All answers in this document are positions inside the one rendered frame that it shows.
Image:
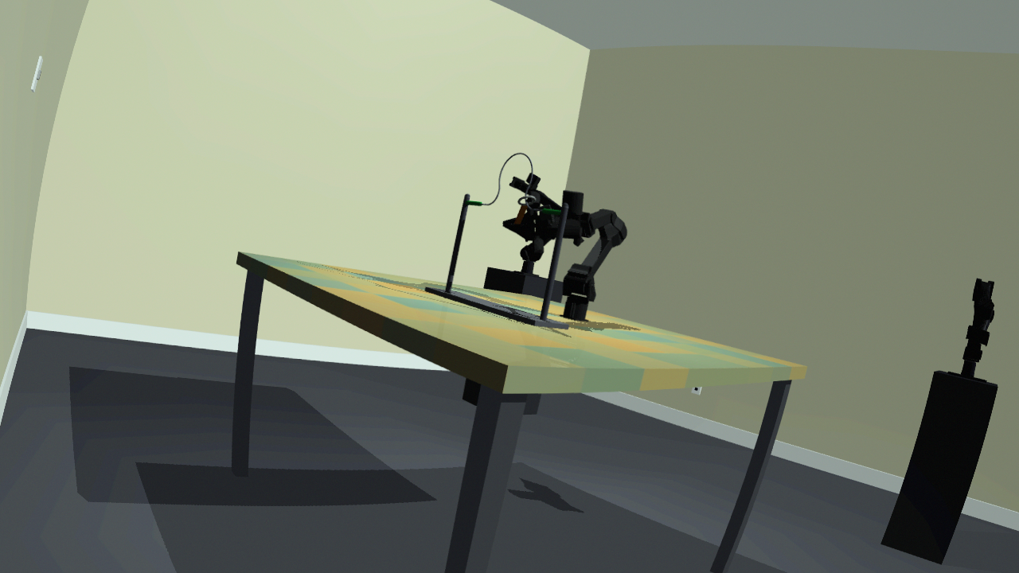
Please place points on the orange bar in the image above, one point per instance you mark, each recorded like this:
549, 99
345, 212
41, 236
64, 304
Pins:
523, 209

